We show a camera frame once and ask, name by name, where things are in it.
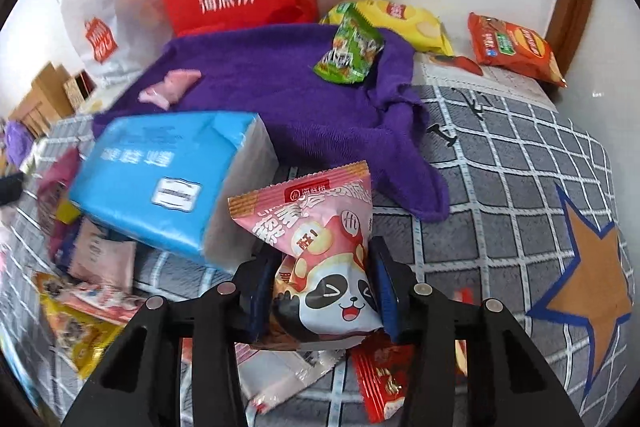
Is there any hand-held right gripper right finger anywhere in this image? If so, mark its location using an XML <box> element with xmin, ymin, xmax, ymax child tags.
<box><xmin>367</xmin><ymin>234</ymin><xmax>586</xmax><ymax>427</ymax></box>

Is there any small light pink packet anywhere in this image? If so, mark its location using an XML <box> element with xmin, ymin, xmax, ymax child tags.
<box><xmin>138</xmin><ymin>69</ymin><xmax>203</xmax><ymax>110</ymax></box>

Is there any pink panda snack packet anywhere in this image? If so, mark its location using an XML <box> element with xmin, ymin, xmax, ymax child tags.
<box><xmin>227</xmin><ymin>161</ymin><xmax>386</xmax><ymax>350</ymax></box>

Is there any grey checked bedsheet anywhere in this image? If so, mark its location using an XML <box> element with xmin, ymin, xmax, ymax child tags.
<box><xmin>0</xmin><ymin>57</ymin><xmax>633</xmax><ymax>427</ymax></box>

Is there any white pink flat packet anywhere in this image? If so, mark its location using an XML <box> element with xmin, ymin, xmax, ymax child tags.
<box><xmin>235</xmin><ymin>342</ymin><xmax>346</xmax><ymax>410</ymax></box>

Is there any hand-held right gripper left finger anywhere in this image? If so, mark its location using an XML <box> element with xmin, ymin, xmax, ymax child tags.
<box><xmin>60</xmin><ymin>252</ymin><xmax>281</xmax><ymax>427</ymax></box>

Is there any yellow dark print snack packet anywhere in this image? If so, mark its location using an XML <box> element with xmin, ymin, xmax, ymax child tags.
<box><xmin>40</xmin><ymin>299</ymin><xmax>123</xmax><ymax>380</ymax></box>

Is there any pale pink snack packet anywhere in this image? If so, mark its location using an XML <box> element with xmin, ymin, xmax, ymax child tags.
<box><xmin>67</xmin><ymin>217</ymin><xmax>138</xmax><ymax>295</ymax></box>

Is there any small red snack packet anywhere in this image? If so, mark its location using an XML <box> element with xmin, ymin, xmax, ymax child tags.
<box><xmin>350</xmin><ymin>338</ymin><xmax>411</xmax><ymax>424</ymax></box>

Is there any yellow chip bag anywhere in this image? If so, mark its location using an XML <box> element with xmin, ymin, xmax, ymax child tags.
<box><xmin>320</xmin><ymin>0</ymin><xmax>455</xmax><ymax>58</ymax></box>

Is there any green snack packet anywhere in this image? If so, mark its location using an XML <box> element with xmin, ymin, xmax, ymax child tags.
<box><xmin>313</xmin><ymin>4</ymin><xmax>386</xmax><ymax>85</ymax></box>

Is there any orange chip bag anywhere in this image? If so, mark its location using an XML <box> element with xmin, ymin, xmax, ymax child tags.
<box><xmin>467</xmin><ymin>12</ymin><xmax>568</xmax><ymax>88</ymax></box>

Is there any blue tissue pack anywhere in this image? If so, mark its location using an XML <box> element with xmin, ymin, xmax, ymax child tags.
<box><xmin>67</xmin><ymin>112</ymin><xmax>280</xmax><ymax>273</ymax></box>

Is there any magenta snack packet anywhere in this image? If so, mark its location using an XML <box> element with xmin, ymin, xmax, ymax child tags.
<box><xmin>37</xmin><ymin>147</ymin><xmax>83</xmax><ymax>210</ymax></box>

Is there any purple towel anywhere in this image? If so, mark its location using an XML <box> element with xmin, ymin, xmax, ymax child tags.
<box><xmin>92</xmin><ymin>24</ymin><xmax>451</xmax><ymax>223</ymax></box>

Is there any purple cloth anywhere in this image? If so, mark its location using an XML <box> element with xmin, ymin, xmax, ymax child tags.
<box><xmin>2</xmin><ymin>119</ymin><xmax>33</xmax><ymax>170</ymax></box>

